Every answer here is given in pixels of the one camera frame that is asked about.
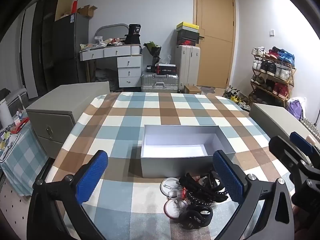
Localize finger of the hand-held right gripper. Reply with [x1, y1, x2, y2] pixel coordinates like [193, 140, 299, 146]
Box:
[269, 135, 312, 174]
[290, 132, 320, 164]

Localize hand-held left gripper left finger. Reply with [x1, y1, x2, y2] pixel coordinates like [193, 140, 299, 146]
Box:
[26, 150, 109, 240]

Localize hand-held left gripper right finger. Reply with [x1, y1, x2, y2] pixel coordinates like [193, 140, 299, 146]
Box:
[212, 150, 294, 240]

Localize black hair claw clip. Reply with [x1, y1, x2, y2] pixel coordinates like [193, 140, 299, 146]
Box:
[200, 170, 225, 193]
[179, 172, 213, 196]
[179, 205, 213, 230]

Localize white cardboard box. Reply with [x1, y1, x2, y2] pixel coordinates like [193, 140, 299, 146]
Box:
[140, 124, 237, 178]

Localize red rimmed round pin badge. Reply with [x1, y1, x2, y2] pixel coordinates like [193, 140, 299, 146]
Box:
[164, 199, 188, 220]

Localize person's right hand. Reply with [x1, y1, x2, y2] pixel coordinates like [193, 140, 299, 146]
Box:
[293, 205, 320, 234]

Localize grey bedside cabinet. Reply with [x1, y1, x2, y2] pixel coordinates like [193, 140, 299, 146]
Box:
[249, 102, 320, 153]
[26, 81, 110, 158]

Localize purple bag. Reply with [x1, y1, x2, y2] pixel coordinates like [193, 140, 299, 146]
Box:
[286, 99, 304, 120]

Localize wooden shoe rack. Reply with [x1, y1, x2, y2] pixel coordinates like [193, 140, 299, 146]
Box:
[249, 55, 297, 105]

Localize checkered blue brown cloth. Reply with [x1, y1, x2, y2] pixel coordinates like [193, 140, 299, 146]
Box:
[41, 92, 295, 240]

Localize pale blue checkered cloth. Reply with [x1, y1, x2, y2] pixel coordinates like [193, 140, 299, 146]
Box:
[0, 124, 49, 197]

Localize pile of shoes on floor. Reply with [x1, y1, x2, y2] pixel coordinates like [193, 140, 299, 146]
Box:
[222, 86, 251, 110]

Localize rows of shoes on rack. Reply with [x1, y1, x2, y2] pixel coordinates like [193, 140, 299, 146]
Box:
[251, 46, 295, 100]

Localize white bottle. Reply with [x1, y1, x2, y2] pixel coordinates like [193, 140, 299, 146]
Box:
[0, 99, 13, 129]

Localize white dressing desk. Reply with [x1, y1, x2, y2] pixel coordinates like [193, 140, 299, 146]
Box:
[79, 44, 143, 88]

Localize silver ribbed suitcase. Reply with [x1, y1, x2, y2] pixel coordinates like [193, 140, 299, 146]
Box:
[141, 72, 179, 93]

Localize white upright suitcase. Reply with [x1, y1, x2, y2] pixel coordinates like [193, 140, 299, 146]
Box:
[174, 45, 201, 92]

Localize wooden door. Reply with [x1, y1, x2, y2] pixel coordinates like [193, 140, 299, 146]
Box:
[193, 0, 236, 88]

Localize black box with red stripe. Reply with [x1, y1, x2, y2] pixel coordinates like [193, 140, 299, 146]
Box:
[155, 64, 177, 74]

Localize dark tall cabinet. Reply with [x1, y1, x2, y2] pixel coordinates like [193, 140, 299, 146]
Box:
[52, 14, 90, 86]

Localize grey leaning board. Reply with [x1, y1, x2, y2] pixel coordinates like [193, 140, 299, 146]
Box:
[21, 2, 39, 99]

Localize black wrapped bouquet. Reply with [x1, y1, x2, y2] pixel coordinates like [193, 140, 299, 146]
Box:
[143, 41, 162, 65]

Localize arched desk mirror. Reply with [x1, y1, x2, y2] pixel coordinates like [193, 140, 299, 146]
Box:
[94, 24, 128, 44]

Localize plain black shoe box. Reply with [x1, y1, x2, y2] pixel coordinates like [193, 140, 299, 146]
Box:
[176, 30, 200, 39]

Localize black paper bag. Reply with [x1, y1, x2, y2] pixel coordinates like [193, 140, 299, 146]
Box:
[124, 24, 142, 45]

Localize yellow lid shoe box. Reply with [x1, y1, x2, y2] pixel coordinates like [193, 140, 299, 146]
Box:
[176, 22, 200, 32]

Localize open brown cardboard box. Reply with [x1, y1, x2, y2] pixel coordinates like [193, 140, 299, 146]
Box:
[77, 5, 98, 18]

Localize flat cardboard sheet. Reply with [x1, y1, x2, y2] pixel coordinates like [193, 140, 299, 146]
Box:
[54, 0, 75, 22]

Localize black spiral hair tie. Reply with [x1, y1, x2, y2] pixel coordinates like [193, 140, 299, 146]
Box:
[186, 191, 228, 206]

